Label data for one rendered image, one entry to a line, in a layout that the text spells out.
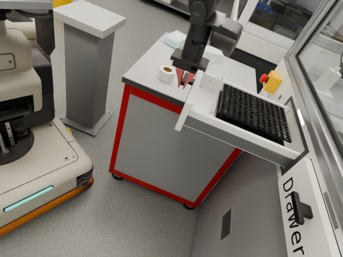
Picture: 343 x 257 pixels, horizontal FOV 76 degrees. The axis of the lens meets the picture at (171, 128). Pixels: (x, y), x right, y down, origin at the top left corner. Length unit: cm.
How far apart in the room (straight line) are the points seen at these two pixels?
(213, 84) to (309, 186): 45
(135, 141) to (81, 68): 58
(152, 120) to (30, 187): 59
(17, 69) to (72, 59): 70
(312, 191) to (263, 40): 108
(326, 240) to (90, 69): 128
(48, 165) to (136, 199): 54
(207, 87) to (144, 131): 38
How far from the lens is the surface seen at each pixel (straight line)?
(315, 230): 54
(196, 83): 66
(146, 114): 97
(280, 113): 81
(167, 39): 126
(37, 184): 114
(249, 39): 148
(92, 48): 134
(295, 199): 54
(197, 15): 55
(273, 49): 152
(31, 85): 77
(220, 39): 58
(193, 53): 61
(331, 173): 58
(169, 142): 103
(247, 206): 85
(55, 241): 132
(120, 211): 137
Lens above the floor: 124
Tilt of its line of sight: 41 degrees down
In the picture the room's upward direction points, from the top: 23 degrees clockwise
